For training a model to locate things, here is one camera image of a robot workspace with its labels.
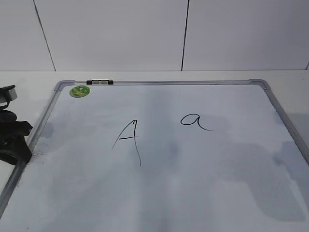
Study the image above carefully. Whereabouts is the round green sticker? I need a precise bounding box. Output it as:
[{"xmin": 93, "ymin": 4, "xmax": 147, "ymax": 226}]
[{"xmin": 70, "ymin": 86, "xmax": 91, "ymax": 98}]

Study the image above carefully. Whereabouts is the black hanging clip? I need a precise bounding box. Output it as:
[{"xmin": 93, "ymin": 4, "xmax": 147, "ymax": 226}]
[{"xmin": 86, "ymin": 79, "xmax": 114, "ymax": 85}]

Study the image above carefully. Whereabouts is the white board with grey frame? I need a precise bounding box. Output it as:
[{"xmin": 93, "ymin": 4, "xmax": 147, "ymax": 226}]
[{"xmin": 0, "ymin": 79, "xmax": 309, "ymax": 232}]

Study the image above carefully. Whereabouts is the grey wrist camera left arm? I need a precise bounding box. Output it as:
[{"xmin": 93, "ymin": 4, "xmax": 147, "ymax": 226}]
[{"xmin": 0, "ymin": 85, "xmax": 17, "ymax": 103}]

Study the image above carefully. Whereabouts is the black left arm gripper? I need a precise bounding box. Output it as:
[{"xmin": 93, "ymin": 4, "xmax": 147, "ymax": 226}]
[{"xmin": 0, "ymin": 110, "xmax": 33, "ymax": 165}]

